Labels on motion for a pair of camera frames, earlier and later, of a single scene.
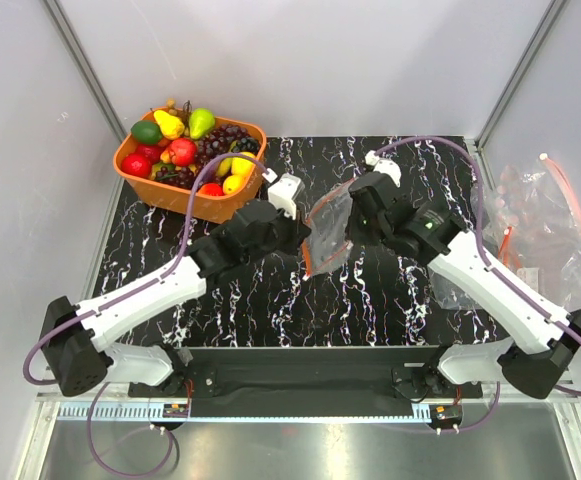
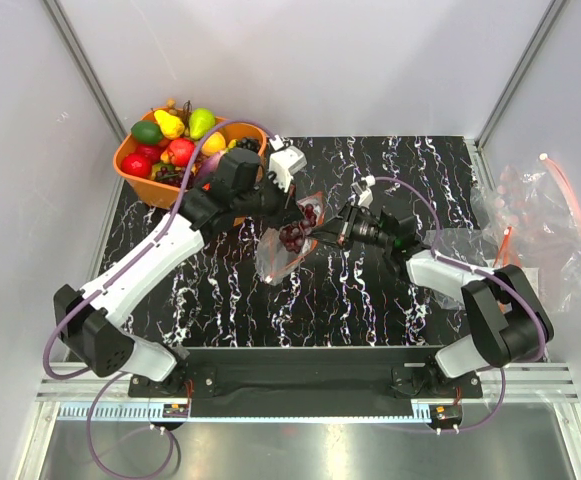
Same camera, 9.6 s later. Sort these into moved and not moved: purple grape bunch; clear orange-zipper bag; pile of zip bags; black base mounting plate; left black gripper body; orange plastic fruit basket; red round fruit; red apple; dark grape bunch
Moved: clear orange-zipper bag; left black gripper body; purple grape bunch
Not moved: black base mounting plate; orange plastic fruit basket; dark grape bunch; pile of zip bags; red round fruit; red apple
